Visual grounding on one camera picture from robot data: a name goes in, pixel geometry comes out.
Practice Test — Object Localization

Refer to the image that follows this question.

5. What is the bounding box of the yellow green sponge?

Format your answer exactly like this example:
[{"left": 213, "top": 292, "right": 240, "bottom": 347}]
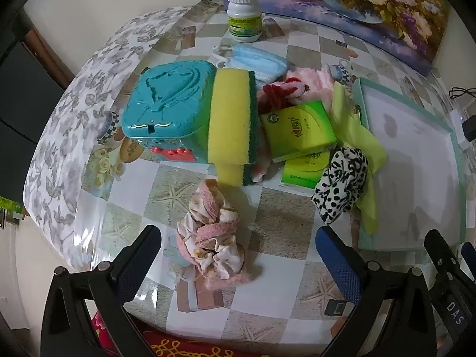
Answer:
[{"left": 207, "top": 68, "right": 259, "bottom": 187}]

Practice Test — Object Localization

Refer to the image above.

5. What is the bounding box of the pink floral scrunchie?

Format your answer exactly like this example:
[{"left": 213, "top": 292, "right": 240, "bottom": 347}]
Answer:
[{"left": 177, "top": 179, "right": 250, "bottom": 291}]

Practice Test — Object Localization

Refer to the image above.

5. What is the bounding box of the yellow-green cloth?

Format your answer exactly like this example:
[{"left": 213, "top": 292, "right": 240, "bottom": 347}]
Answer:
[{"left": 329, "top": 82, "right": 387, "bottom": 235}]

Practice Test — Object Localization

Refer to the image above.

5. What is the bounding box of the blue face mask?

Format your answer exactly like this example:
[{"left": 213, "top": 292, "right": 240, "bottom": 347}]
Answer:
[{"left": 213, "top": 44, "right": 289, "bottom": 84}]

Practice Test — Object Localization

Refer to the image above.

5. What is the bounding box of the white pill bottle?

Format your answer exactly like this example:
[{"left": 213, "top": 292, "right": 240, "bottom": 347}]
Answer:
[{"left": 227, "top": 0, "right": 262, "bottom": 43}]

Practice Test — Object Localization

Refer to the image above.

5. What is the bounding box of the teal rimmed white tray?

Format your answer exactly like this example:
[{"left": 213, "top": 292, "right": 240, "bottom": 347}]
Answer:
[{"left": 353, "top": 77, "right": 466, "bottom": 251}]

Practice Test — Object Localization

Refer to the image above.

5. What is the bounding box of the green tissue pack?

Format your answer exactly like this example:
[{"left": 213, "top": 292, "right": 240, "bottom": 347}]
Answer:
[
  {"left": 261, "top": 101, "right": 337, "bottom": 163},
  {"left": 281, "top": 151, "right": 331, "bottom": 189}
]

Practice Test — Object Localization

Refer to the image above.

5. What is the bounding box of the black power adapter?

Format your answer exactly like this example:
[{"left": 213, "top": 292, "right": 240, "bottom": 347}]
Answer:
[{"left": 461, "top": 115, "right": 476, "bottom": 142}]

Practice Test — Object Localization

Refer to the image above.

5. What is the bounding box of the pink white fluffy cloth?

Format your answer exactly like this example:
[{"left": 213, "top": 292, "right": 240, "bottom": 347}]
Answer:
[{"left": 257, "top": 68, "right": 334, "bottom": 164}]

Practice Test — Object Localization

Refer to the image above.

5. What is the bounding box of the black white scrunchie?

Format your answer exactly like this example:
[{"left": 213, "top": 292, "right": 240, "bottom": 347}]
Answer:
[{"left": 311, "top": 148, "right": 369, "bottom": 225}]

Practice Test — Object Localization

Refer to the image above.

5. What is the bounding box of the teal plastic toy box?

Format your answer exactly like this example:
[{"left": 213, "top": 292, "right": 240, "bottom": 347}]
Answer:
[{"left": 121, "top": 60, "right": 217, "bottom": 163}]

